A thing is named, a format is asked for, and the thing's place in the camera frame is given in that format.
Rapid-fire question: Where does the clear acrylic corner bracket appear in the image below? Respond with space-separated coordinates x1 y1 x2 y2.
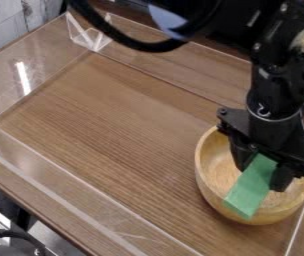
65 12 112 52

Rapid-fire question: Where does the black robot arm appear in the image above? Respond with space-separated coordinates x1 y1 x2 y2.
146 0 304 192

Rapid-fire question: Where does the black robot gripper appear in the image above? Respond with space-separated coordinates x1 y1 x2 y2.
217 107 304 192

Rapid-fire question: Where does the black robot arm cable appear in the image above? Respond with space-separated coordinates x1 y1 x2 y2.
66 0 223 54

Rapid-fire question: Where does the brown wooden bowl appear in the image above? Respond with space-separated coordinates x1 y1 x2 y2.
194 127 304 225

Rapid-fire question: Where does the green rectangular block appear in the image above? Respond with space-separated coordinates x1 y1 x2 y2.
223 153 277 220

